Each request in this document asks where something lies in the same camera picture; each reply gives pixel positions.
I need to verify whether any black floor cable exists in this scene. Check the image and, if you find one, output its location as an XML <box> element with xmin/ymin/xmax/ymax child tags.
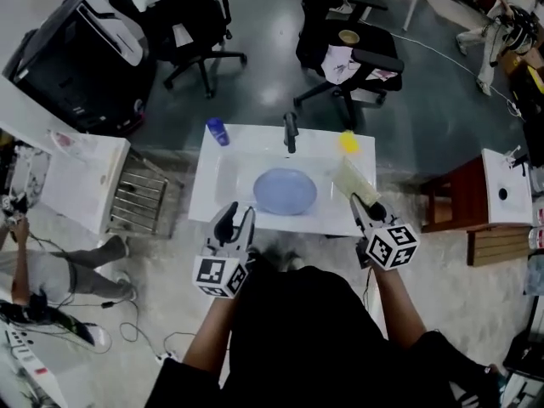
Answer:
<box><xmin>101</xmin><ymin>299</ymin><xmax>196</xmax><ymax>359</ymax></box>

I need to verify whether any black and white machine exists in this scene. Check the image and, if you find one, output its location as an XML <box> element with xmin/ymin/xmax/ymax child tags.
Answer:
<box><xmin>2</xmin><ymin>0</ymin><xmax>156</xmax><ymax>138</ymax></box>

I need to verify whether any white sink basin on rack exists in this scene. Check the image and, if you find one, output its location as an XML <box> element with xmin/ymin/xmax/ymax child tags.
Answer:
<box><xmin>40</xmin><ymin>132</ymin><xmax>132</xmax><ymax>235</ymax></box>

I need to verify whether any person's right forearm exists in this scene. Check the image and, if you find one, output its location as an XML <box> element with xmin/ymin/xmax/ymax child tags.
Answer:
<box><xmin>373</xmin><ymin>265</ymin><xmax>428</xmax><ymax>350</ymax></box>

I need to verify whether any white sink top with hole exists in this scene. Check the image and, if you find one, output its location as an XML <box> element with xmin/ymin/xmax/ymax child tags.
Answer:
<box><xmin>481</xmin><ymin>147</ymin><xmax>535</xmax><ymax>225</ymax></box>

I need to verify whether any blue plastic bottle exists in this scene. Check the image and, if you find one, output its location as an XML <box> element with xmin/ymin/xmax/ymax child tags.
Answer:
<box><xmin>206</xmin><ymin>117</ymin><xmax>230</xmax><ymax>147</ymax></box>

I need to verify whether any person's right white shoe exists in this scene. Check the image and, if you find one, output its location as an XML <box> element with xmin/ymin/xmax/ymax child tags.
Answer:
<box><xmin>284</xmin><ymin>251</ymin><xmax>307</xmax><ymax>271</ymax></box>

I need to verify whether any cardboard box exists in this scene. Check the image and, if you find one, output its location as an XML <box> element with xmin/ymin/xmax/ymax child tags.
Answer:
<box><xmin>501</xmin><ymin>44</ymin><xmax>544</xmax><ymax>76</ymax></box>

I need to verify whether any person's left forearm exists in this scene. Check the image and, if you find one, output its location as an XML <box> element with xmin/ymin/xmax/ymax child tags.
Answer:
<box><xmin>182</xmin><ymin>295</ymin><xmax>239</xmax><ymax>376</ymax></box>

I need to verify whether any black equipment stand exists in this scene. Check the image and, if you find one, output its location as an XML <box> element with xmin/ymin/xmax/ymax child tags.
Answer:
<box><xmin>503</xmin><ymin>295</ymin><xmax>544</xmax><ymax>408</ymax></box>

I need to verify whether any wooden slat crate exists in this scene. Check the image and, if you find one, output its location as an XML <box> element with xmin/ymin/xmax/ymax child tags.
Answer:
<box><xmin>467</xmin><ymin>224</ymin><xmax>532</xmax><ymax>267</ymax></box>

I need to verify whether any white stained cloth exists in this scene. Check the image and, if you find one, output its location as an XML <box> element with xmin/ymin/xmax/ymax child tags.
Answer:
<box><xmin>320</xmin><ymin>44</ymin><xmax>362</xmax><ymax>85</ymax></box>

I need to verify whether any brown wooden cabinet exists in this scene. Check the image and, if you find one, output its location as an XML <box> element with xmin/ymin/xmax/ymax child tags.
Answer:
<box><xmin>420</xmin><ymin>156</ymin><xmax>490</xmax><ymax>234</ymax></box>

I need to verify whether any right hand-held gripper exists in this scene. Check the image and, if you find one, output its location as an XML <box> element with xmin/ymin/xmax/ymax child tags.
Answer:
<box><xmin>348</xmin><ymin>193</ymin><xmax>421</xmax><ymax>270</ymax></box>

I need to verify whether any clear pink plastic packet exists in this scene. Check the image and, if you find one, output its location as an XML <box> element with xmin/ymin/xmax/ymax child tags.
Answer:
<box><xmin>46</xmin><ymin>129</ymin><xmax>86</xmax><ymax>150</ymax></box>

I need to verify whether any clear plastic bag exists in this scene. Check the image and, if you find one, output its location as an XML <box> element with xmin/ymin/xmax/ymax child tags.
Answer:
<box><xmin>524</xmin><ymin>252</ymin><xmax>544</xmax><ymax>297</ymax></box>

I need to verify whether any white ceramic sink basin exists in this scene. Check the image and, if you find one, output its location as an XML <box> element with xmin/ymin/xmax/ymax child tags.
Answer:
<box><xmin>187</xmin><ymin>123</ymin><xmax>377</xmax><ymax>237</ymax></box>

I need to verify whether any black faucet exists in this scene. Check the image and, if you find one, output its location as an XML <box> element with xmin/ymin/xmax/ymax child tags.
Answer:
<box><xmin>283</xmin><ymin>111</ymin><xmax>300</xmax><ymax>155</ymax></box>

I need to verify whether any large blue plate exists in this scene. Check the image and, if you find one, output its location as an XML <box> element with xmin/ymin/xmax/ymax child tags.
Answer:
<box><xmin>252</xmin><ymin>167</ymin><xmax>319</xmax><ymax>216</ymax></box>

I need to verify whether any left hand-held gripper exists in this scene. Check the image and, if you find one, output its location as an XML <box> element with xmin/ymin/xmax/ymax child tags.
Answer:
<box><xmin>193</xmin><ymin>201</ymin><xmax>257</xmax><ymax>300</ymax></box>

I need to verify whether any white floor cable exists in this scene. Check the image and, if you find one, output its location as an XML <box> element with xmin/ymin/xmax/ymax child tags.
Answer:
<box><xmin>359</xmin><ymin>19</ymin><xmax>524</xmax><ymax>118</ymax></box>

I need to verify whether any yellow-green sponge cloth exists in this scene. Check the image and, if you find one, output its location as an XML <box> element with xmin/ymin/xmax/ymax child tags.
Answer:
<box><xmin>331</xmin><ymin>156</ymin><xmax>383</xmax><ymax>207</ymax></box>

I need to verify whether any person's black clothing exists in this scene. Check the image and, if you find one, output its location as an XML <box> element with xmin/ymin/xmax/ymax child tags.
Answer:
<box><xmin>144</xmin><ymin>248</ymin><xmax>502</xmax><ymax>408</ymax></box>

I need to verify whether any white control box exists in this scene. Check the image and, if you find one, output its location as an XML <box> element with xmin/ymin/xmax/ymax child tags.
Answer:
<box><xmin>0</xmin><ymin>327</ymin><xmax>69</xmax><ymax>408</ymax></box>

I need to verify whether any white paper sheet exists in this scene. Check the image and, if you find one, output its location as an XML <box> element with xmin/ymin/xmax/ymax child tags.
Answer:
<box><xmin>172</xmin><ymin>22</ymin><xmax>195</xmax><ymax>48</ymax></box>

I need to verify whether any steel wire rack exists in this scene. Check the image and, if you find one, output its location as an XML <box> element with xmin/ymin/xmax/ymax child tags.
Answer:
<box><xmin>105</xmin><ymin>149</ymin><xmax>184</xmax><ymax>240</ymax></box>

